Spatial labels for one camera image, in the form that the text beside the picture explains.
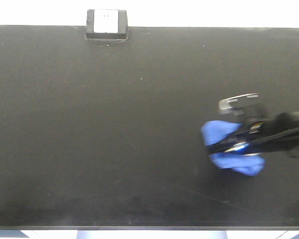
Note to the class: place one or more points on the black white socket box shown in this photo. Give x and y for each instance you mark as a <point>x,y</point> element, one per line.
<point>107,24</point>

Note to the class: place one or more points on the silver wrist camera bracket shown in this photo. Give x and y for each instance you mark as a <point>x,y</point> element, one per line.
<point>236,103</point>

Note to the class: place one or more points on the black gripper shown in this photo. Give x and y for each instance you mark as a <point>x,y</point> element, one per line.
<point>245,137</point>

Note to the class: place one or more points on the blue cloth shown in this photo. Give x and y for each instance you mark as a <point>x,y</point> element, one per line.
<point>236,164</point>

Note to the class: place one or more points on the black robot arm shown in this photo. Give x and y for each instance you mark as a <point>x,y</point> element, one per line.
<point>285,127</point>

